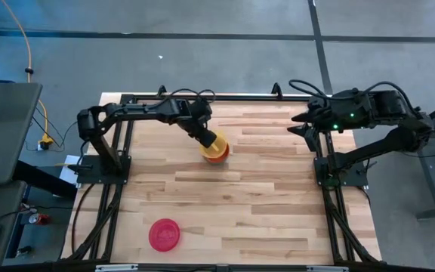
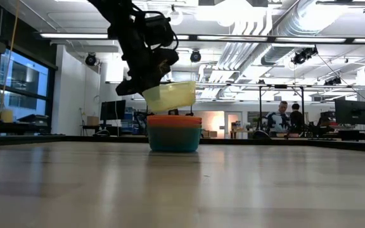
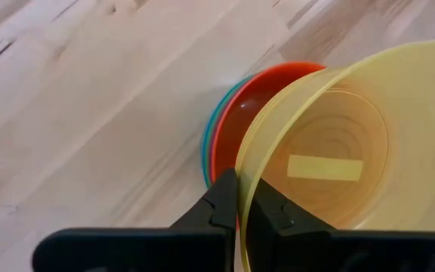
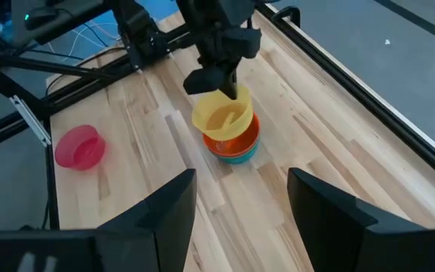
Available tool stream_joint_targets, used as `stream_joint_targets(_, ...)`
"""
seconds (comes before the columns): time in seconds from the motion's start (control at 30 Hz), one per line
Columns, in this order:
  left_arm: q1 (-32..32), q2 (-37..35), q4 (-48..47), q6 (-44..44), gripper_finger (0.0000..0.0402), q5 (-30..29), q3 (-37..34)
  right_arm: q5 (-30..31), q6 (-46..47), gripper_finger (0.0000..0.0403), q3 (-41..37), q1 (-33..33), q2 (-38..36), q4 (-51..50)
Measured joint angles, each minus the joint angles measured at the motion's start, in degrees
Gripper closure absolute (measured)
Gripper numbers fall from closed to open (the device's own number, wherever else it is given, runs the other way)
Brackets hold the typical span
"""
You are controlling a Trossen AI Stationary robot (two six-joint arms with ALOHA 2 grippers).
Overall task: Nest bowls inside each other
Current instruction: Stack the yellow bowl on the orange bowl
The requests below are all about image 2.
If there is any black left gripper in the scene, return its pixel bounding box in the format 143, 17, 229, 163
115, 30, 180, 97

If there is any yellow plastic bowl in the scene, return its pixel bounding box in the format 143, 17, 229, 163
141, 80, 197, 113

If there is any orange plastic bowl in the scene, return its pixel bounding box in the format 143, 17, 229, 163
146, 115, 203, 125

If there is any small black computer monitor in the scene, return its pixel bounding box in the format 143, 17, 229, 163
99, 99, 127, 126

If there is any teal plastic bowl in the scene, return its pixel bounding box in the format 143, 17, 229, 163
147, 127, 202, 153

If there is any cardboard box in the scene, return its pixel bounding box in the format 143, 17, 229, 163
86, 115, 100, 127

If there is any black ceiling light track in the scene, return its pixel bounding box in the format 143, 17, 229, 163
39, 31, 365, 45

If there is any yellow container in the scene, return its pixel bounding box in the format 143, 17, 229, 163
1, 110, 14, 124

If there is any large black computer monitor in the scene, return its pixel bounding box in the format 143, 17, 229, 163
334, 99, 365, 125

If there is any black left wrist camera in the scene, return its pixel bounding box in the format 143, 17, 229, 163
143, 13, 175, 48

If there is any black ceiling-mounted camera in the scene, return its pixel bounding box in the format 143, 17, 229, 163
85, 52, 98, 67
189, 49, 202, 63
291, 46, 319, 66

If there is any white hanging ring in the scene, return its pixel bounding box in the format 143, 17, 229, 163
169, 8, 184, 26

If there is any black aluminium table frame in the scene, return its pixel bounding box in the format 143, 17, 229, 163
0, 134, 365, 153

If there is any yellow cord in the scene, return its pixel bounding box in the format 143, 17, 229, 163
0, 0, 21, 137

